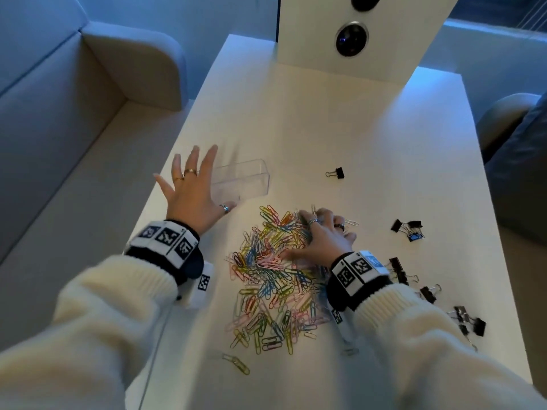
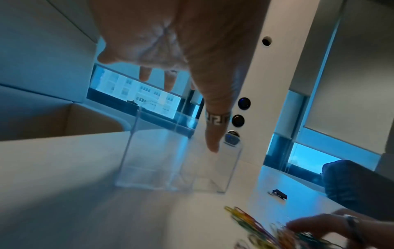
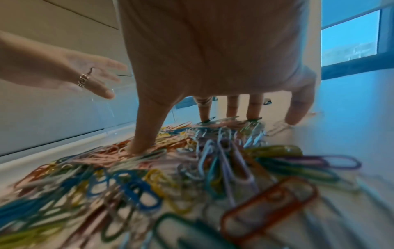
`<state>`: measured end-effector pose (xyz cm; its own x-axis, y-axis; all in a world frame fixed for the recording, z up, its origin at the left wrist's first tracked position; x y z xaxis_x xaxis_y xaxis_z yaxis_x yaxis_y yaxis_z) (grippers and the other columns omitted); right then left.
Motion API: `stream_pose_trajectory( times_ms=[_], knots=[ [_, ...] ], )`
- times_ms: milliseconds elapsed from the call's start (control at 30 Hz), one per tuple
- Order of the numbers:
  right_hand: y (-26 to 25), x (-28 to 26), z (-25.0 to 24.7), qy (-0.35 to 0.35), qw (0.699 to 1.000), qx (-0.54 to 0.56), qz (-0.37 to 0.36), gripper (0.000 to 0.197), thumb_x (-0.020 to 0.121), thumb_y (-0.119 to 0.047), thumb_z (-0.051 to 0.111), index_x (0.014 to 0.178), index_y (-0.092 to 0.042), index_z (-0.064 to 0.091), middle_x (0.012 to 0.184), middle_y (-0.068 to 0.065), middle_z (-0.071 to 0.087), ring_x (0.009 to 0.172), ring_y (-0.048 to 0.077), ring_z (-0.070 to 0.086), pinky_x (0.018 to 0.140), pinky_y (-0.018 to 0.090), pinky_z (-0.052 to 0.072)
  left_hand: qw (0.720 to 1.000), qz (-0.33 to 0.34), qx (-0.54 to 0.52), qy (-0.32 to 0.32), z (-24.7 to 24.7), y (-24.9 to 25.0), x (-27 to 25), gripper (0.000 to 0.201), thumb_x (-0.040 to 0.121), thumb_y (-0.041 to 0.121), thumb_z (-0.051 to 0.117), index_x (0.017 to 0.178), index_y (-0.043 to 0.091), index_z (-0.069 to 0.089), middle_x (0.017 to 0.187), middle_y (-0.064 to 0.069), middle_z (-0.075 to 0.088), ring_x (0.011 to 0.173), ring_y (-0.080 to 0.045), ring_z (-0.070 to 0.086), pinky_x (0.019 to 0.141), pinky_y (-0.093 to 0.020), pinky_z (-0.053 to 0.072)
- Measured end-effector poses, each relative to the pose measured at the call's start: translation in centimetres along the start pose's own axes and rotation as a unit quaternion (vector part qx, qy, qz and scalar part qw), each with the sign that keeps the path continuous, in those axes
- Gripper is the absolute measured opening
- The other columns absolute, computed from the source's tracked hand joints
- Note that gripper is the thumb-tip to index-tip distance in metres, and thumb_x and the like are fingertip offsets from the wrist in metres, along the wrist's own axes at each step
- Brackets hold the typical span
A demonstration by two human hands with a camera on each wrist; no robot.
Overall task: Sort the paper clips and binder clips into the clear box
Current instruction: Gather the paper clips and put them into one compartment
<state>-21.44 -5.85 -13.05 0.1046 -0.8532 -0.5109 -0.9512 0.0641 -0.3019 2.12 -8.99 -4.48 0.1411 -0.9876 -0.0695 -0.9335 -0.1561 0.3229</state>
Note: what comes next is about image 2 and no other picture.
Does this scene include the person's right hand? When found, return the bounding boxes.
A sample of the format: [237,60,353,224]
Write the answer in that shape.
[286,208,394,249]

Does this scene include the person's left hand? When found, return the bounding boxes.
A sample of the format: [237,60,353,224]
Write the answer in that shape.
[88,0,272,154]

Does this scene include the single black binder clip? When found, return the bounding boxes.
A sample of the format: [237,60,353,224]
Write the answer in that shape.
[267,188,288,201]

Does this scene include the pile of coloured paper clips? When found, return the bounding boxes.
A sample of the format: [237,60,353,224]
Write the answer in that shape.
[224,206,349,249]

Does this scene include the transparent box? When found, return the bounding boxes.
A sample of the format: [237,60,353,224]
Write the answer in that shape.
[114,107,244,194]

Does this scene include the window with roller blind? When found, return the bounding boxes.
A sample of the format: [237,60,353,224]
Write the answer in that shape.
[266,89,383,175]

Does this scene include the window behind long sofa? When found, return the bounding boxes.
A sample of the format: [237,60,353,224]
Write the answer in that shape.
[87,63,206,122]

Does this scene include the white socket panel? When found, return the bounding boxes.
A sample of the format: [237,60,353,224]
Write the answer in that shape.
[215,0,321,169]

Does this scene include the silver-rimmed round socket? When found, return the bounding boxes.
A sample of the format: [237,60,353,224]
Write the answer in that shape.
[224,130,241,146]

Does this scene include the beige roller blind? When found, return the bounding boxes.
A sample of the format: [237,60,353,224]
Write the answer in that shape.
[303,0,394,156]

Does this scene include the wide silver ring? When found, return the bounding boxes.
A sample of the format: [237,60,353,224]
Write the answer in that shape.
[343,214,367,244]

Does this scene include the silver patterned thumb ring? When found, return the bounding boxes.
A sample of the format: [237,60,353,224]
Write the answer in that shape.
[205,110,232,127]

